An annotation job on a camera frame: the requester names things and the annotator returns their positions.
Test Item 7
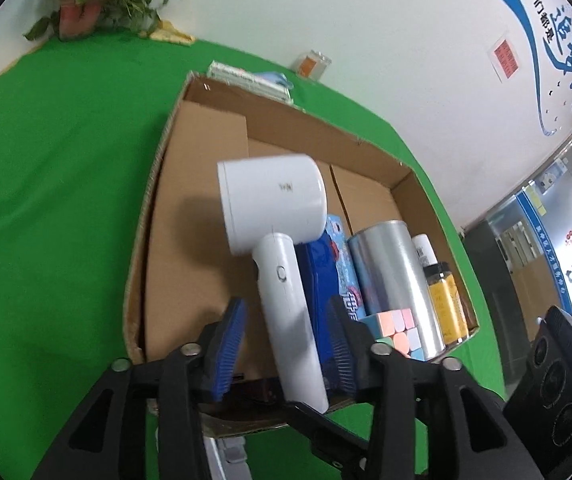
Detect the small yellow cloth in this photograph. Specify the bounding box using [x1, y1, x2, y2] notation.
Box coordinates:
[151, 20, 194, 46]

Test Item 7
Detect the pastel puzzle cube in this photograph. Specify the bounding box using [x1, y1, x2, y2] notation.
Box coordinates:
[358, 308, 427, 363]

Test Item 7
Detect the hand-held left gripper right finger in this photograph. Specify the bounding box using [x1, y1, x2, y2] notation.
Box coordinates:
[326, 296, 536, 480]

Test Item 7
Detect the grey folding phone stand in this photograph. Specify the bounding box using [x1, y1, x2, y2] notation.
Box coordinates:
[201, 435, 247, 480]

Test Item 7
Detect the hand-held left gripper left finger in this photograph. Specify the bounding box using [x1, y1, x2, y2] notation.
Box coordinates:
[31, 297, 247, 480]

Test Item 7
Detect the blue wall decal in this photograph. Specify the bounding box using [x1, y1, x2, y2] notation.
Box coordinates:
[468, 0, 572, 136]

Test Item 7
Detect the glass door with blue strip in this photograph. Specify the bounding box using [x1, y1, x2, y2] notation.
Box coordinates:
[463, 130, 572, 341]

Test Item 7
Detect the silver metal can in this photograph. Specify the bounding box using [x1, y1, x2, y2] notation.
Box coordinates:
[348, 220, 446, 361]

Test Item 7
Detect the small clear orange box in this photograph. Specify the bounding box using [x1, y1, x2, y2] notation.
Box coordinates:
[291, 50, 331, 79]

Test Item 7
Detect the blue face mask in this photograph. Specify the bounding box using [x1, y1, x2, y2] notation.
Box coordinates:
[256, 71, 294, 89]

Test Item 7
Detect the green tablecloth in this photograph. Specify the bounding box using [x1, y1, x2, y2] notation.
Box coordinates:
[0, 35, 511, 480]

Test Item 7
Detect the yellow label glass jar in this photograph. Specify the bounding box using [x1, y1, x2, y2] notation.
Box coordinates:
[423, 261, 469, 346]

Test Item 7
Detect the white plastic bottle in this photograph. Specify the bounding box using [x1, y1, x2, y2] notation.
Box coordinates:
[412, 233, 439, 267]

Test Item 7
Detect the blue stapler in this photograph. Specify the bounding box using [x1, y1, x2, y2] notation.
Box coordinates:
[296, 237, 347, 396]

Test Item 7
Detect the white green packet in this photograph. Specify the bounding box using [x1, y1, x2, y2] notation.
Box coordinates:
[208, 60, 291, 104]

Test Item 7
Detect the white hair dryer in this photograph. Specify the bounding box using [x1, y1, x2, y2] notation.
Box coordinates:
[216, 155, 330, 413]

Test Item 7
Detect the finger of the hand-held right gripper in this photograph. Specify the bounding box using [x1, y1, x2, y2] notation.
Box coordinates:
[285, 400, 371, 480]

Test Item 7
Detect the red wall notice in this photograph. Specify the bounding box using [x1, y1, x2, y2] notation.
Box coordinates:
[488, 37, 522, 83]

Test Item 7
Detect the cardboard box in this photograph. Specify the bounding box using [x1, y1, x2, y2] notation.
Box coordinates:
[123, 71, 481, 436]

